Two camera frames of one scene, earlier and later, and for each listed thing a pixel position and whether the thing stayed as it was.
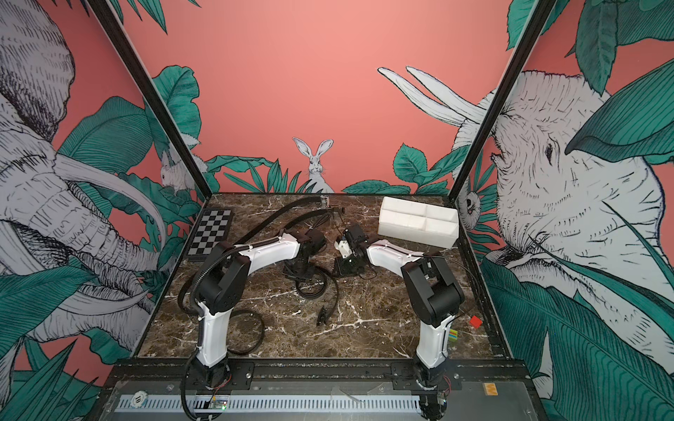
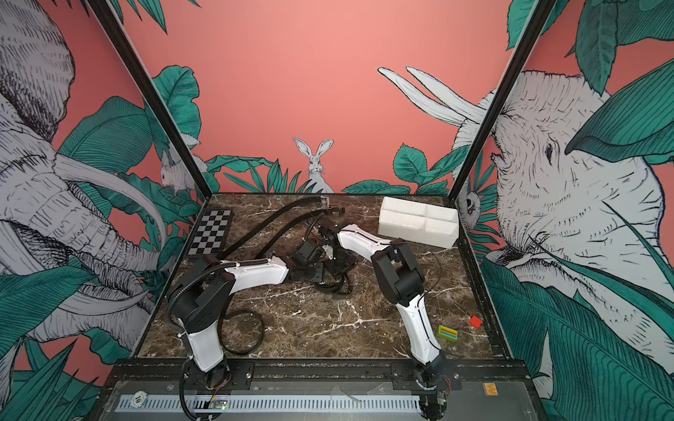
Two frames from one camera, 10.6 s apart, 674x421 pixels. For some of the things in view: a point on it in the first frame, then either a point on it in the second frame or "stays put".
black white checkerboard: [213, 227] stays put
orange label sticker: [491, 388] stays put
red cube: [476, 322] stays put
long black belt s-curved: [324, 314] to [343, 285]
